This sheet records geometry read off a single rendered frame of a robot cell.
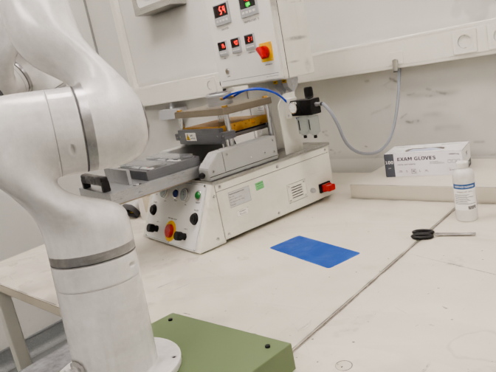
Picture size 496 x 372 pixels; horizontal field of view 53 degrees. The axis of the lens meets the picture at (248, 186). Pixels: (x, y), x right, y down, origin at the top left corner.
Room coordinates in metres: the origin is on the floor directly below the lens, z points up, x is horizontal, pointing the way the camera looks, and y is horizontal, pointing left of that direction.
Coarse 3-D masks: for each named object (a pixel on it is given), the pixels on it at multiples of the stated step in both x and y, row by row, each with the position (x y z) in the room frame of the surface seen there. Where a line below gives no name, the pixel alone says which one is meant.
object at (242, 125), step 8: (216, 120) 1.63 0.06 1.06; (232, 120) 1.53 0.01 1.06; (240, 120) 1.48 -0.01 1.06; (248, 120) 1.49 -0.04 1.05; (256, 120) 1.50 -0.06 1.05; (264, 120) 1.52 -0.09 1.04; (192, 128) 1.55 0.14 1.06; (200, 128) 1.52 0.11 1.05; (224, 128) 1.43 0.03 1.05; (232, 128) 1.45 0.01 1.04; (240, 128) 1.47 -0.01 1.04; (248, 128) 1.49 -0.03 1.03; (256, 128) 1.50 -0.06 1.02
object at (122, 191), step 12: (108, 168) 1.36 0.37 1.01; (192, 168) 1.35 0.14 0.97; (108, 180) 1.38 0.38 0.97; (120, 180) 1.31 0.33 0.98; (132, 180) 1.34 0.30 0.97; (156, 180) 1.28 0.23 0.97; (168, 180) 1.30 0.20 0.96; (180, 180) 1.32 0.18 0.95; (192, 180) 1.37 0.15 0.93; (84, 192) 1.35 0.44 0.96; (96, 192) 1.28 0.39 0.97; (108, 192) 1.23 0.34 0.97; (120, 192) 1.22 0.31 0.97; (132, 192) 1.24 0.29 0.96; (144, 192) 1.26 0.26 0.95; (156, 192) 1.30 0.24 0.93
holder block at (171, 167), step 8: (184, 160) 1.35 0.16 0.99; (192, 160) 1.36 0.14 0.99; (120, 168) 1.42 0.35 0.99; (128, 168) 1.39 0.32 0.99; (160, 168) 1.30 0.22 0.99; (168, 168) 1.32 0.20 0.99; (176, 168) 1.33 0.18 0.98; (184, 168) 1.34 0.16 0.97; (136, 176) 1.33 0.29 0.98; (144, 176) 1.29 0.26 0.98; (152, 176) 1.29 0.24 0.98; (160, 176) 1.30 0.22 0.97
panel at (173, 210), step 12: (192, 192) 1.37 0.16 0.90; (204, 192) 1.32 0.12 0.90; (156, 204) 1.51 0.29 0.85; (168, 204) 1.45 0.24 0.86; (180, 204) 1.40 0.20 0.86; (192, 204) 1.35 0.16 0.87; (156, 216) 1.49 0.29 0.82; (168, 216) 1.43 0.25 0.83; (180, 216) 1.38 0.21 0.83; (180, 228) 1.37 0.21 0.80; (192, 228) 1.32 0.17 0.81; (168, 240) 1.40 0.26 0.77; (192, 240) 1.30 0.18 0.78
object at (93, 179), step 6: (84, 174) 1.34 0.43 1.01; (90, 174) 1.32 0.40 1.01; (84, 180) 1.33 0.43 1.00; (90, 180) 1.29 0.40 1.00; (96, 180) 1.26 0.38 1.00; (102, 180) 1.24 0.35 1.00; (84, 186) 1.35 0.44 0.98; (90, 186) 1.36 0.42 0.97; (102, 186) 1.23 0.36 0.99; (108, 186) 1.24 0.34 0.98
